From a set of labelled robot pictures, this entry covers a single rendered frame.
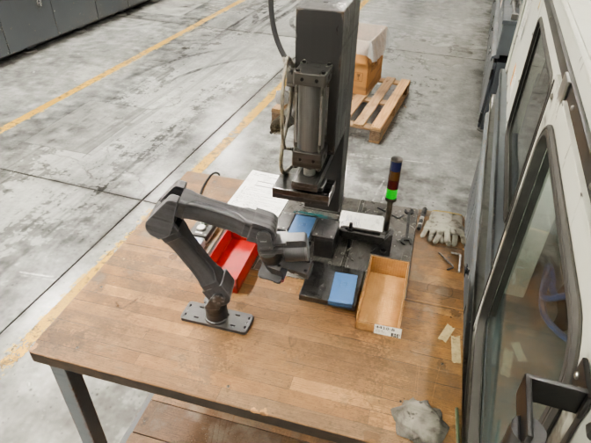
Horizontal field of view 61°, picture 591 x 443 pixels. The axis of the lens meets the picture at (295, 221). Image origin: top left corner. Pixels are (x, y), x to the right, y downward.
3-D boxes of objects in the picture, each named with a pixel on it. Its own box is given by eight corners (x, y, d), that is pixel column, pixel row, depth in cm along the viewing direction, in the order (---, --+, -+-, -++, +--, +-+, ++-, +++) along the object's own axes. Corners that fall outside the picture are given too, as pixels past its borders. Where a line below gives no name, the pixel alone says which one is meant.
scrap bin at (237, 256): (200, 286, 155) (199, 271, 151) (230, 237, 174) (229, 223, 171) (237, 294, 152) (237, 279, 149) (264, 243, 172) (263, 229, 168)
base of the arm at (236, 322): (187, 283, 144) (176, 300, 139) (253, 297, 140) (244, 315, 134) (190, 302, 149) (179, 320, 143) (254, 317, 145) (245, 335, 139)
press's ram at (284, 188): (271, 206, 159) (270, 119, 141) (293, 166, 179) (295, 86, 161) (326, 216, 155) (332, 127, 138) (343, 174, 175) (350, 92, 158)
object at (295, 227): (283, 242, 159) (283, 235, 157) (295, 214, 171) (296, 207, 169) (304, 246, 157) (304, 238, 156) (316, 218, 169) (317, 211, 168)
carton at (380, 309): (354, 330, 142) (357, 311, 138) (368, 272, 162) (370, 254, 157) (400, 340, 140) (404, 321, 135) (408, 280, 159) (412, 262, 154)
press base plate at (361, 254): (205, 265, 167) (204, 258, 165) (255, 187, 205) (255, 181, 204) (404, 307, 153) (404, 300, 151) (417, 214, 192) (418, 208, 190)
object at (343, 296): (326, 307, 145) (327, 300, 144) (335, 272, 158) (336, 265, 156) (351, 311, 144) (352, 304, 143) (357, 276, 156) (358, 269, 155)
